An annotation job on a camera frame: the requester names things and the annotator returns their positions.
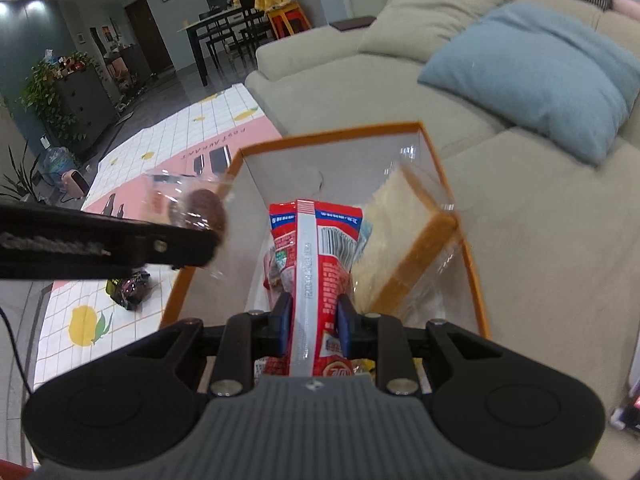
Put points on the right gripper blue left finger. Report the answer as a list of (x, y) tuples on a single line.
[(280, 325)]

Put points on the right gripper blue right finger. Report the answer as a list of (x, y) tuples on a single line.
[(347, 324)]

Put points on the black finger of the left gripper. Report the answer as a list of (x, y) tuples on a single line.
[(179, 247)]

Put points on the black and yellow snack bag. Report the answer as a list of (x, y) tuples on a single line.
[(129, 292)]

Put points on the chocolate bun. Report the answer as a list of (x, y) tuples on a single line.
[(193, 202)]

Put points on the red snack packet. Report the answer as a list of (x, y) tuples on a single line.
[(314, 248)]

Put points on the sliced bread loaf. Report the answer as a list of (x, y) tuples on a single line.
[(411, 233)]

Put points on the pink small heater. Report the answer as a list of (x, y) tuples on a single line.
[(75, 184)]

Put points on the blue water jug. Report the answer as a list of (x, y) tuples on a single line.
[(57, 161)]

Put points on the pink white picnic mat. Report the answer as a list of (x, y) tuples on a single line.
[(136, 181)]

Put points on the green trailing plant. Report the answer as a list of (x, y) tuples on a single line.
[(41, 95)]

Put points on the dark grey drawer cabinet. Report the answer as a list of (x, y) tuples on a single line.
[(87, 101)]

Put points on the orange cardboard box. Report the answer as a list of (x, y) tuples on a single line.
[(343, 167)]

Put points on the beige sofa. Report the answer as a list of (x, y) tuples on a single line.
[(555, 242)]

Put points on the dark dining table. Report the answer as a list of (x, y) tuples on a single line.
[(235, 30)]

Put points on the orange stool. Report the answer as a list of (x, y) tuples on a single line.
[(288, 19)]

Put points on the beige sofa cushion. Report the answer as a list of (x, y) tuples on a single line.
[(416, 29)]

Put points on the light blue cushion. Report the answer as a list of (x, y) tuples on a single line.
[(544, 72)]

